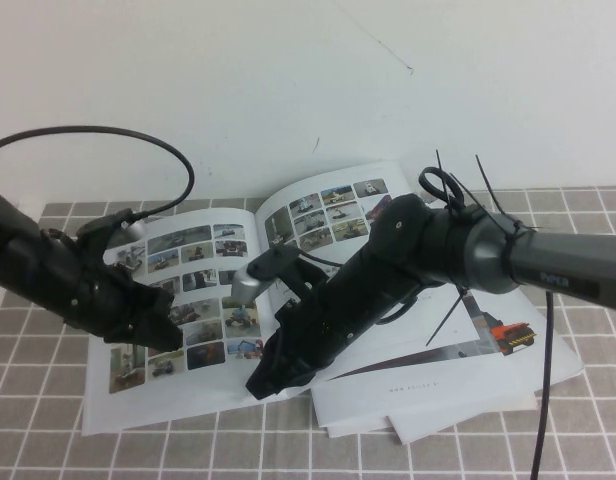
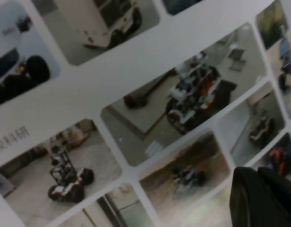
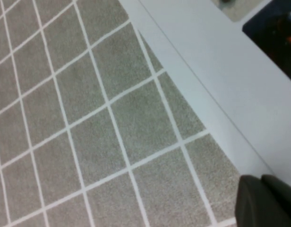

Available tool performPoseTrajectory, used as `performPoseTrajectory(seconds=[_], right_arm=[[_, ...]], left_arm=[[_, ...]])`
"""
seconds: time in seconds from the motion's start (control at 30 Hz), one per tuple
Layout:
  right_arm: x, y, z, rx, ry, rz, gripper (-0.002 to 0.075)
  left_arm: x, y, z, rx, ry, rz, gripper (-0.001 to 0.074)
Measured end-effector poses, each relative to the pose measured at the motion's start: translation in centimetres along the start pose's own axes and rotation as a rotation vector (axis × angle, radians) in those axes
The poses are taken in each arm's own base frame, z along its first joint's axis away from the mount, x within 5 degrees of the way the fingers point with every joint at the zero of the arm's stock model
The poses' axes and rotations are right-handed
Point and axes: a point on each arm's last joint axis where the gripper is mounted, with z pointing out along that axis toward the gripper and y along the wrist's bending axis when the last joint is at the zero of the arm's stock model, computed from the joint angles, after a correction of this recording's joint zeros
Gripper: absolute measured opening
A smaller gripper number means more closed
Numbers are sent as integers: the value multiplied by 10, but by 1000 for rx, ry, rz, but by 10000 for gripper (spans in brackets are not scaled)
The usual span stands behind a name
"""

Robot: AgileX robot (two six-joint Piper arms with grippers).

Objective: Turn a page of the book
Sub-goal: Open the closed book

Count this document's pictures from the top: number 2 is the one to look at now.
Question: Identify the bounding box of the product brochure book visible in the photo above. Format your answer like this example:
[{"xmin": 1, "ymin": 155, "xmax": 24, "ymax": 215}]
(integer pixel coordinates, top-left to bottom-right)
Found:
[{"xmin": 0, "ymin": 0, "xmax": 291, "ymax": 227}]

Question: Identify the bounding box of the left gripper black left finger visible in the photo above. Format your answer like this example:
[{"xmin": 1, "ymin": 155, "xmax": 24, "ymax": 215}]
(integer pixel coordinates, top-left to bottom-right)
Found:
[{"xmin": 230, "ymin": 166, "xmax": 274, "ymax": 227}]

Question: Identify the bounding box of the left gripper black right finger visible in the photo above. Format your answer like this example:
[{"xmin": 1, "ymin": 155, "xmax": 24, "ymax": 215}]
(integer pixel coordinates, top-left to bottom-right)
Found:
[{"xmin": 257, "ymin": 166, "xmax": 291, "ymax": 227}]

